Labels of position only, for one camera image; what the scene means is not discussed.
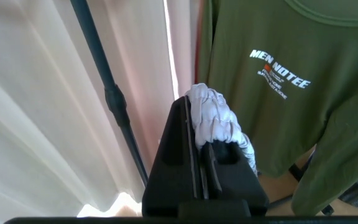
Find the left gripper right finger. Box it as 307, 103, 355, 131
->
201, 140, 270, 217

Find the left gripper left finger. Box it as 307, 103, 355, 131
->
141, 95, 203, 218

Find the green printed shirt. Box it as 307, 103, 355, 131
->
194, 0, 358, 217

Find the pale grey garment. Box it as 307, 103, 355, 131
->
185, 83, 259, 177

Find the black clothes rack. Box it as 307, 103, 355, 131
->
70, 0, 335, 217

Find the beige curtain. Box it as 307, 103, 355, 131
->
0, 0, 206, 224

